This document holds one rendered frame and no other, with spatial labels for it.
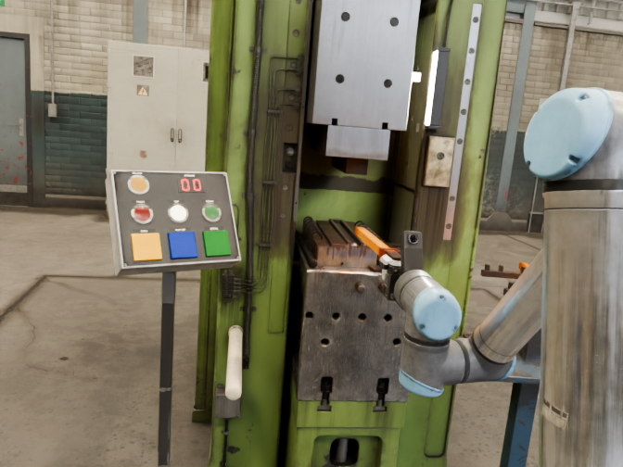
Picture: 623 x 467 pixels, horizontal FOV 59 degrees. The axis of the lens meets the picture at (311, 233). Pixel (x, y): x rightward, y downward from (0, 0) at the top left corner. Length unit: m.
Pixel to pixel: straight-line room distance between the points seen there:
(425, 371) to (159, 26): 6.92
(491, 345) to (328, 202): 1.27
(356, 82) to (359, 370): 0.92
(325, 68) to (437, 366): 0.99
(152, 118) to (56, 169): 1.60
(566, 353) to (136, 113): 6.53
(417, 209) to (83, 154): 6.24
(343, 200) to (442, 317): 1.27
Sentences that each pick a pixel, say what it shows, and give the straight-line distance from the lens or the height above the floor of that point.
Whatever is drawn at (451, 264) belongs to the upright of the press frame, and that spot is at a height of 0.90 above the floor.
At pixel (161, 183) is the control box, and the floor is 1.17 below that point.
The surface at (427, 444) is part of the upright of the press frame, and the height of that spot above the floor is 0.18.
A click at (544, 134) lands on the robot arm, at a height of 1.38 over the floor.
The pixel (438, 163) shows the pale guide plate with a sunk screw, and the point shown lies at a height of 1.27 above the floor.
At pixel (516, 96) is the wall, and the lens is 8.67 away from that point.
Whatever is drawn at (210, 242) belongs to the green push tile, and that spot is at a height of 1.01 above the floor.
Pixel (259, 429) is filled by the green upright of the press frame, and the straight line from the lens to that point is 2.19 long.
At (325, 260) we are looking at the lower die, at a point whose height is 0.93.
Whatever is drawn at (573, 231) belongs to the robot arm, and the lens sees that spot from 0.75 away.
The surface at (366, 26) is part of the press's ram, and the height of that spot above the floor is 1.66.
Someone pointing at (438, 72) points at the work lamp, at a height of 1.56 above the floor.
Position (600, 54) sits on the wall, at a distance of 9.38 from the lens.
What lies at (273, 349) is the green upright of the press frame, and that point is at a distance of 2.05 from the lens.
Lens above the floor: 1.37
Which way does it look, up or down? 11 degrees down
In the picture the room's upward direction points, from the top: 5 degrees clockwise
